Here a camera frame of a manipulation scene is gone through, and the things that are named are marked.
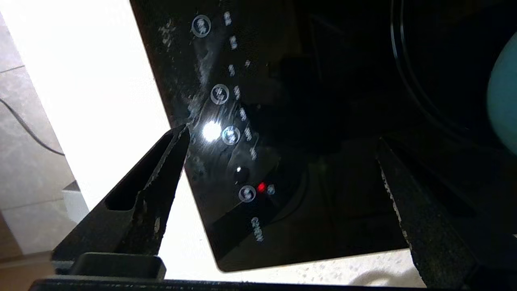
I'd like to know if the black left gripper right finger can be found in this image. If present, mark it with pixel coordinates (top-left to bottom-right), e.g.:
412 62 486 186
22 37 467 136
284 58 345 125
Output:
376 137 517 289

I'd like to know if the blue plastic bowl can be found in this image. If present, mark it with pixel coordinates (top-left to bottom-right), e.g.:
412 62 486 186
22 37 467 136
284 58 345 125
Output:
487 40 517 156

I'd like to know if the thin black cable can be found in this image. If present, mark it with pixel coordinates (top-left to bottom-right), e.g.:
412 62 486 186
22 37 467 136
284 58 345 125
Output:
0 97 66 157

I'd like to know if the black induction cooktop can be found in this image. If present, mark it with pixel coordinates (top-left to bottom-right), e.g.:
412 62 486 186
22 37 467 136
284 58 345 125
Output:
129 0 517 272

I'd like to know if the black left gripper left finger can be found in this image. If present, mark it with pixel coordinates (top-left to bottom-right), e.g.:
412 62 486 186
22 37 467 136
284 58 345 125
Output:
53 124 190 279

